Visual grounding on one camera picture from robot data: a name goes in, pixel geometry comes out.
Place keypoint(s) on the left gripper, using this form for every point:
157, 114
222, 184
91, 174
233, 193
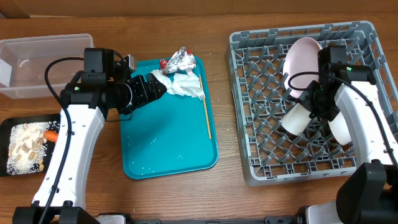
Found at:
142, 94

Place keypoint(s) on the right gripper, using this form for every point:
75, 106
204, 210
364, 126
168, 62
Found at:
305, 98

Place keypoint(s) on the white napkin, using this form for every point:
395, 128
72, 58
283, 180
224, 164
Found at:
176, 87

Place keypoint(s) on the white paper cup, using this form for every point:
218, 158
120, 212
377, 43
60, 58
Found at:
296, 120

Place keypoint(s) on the white bowl with peanuts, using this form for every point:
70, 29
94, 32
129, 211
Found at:
339, 129

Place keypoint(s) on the white round plate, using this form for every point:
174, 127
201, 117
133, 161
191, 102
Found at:
301, 57

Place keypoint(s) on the orange carrot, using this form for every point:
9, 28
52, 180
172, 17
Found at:
51, 136

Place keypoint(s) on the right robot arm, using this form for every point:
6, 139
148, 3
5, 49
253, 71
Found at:
370, 193

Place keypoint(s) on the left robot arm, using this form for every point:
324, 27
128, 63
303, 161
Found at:
105, 83

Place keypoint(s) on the grey plastic dishwasher rack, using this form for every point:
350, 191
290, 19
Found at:
255, 61

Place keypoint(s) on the black rectangular waste tray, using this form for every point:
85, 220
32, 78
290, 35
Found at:
8, 124

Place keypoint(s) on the white plastic fork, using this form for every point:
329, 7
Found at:
194, 86

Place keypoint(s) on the crumpled silver foil wrapper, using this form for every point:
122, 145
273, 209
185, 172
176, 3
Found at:
181, 60

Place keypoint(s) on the wooden chopstick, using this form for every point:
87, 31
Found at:
205, 105

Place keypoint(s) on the teal plastic serving tray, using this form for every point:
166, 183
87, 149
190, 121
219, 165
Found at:
169, 136

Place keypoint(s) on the clear plastic storage bin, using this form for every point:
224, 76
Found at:
24, 60

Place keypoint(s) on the pile of rice and peanuts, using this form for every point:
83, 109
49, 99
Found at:
28, 148

